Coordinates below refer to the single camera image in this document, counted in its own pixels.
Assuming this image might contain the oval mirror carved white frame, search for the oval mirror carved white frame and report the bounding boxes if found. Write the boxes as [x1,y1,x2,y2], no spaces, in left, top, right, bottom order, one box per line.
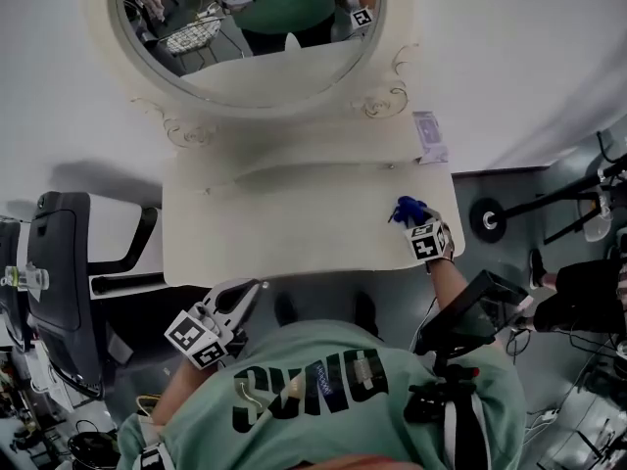
[85,0,422,151]

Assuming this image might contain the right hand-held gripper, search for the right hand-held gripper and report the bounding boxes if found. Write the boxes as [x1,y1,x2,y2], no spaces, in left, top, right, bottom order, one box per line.
[404,207,455,263]

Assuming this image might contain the white dressing table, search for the white dressing table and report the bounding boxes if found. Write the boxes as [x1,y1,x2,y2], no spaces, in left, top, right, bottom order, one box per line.
[160,110,466,289]

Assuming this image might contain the black chest-mounted tablet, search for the black chest-mounted tablet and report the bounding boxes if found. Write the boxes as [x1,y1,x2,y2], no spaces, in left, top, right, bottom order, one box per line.
[413,269,534,359]

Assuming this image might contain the clear plastic bottle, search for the clear plastic bottle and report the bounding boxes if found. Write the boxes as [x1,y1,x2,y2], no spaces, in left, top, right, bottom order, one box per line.
[2,266,51,303]

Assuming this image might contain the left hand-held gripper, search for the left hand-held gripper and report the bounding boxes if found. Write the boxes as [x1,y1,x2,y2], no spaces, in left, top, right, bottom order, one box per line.
[164,276,265,371]

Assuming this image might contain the person's left forearm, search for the person's left forearm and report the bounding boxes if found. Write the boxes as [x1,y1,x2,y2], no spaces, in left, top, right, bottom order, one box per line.
[151,357,217,425]

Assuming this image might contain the black coat rack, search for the black coat rack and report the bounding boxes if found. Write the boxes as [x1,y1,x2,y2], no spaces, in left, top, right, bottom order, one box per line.
[468,132,627,244]

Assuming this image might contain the person's right forearm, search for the person's right forearm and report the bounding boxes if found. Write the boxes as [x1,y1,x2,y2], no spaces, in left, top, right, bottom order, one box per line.
[426,258,472,312]

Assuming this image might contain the dark grey large appliance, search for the dark grey large appliance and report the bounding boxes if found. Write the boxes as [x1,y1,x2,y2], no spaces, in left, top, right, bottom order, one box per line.
[26,191,166,400]

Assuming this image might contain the black chest mount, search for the black chest mount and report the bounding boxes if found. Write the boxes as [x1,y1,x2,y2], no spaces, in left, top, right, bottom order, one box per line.
[402,354,482,428]

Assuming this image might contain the white chair black legs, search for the white chair black legs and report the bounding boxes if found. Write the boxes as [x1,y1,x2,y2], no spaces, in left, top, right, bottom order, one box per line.
[541,191,618,244]

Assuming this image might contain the small purple packet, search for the small purple packet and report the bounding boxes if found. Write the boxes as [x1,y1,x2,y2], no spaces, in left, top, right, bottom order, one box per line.
[412,110,450,165]

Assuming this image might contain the black machine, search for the black machine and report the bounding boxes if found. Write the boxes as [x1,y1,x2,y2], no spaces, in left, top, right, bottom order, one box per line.
[0,217,30,354]

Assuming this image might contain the blue cloth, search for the blue cloth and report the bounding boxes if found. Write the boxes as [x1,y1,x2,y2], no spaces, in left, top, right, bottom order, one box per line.
[388,196,428,225]

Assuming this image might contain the white black shoulder strap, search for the white black shoulder strap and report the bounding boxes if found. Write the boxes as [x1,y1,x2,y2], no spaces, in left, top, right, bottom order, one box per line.
[443,394,491,470]
[139,411,172,470]

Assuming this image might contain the person's right hand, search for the person's right hand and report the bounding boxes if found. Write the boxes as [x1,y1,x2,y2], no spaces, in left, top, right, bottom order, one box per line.
[440,223,457,262]

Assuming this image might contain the green printed t-shirt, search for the green printed t-shirt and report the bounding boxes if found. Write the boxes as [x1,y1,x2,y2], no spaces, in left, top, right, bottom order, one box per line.
[116,318,528,470]

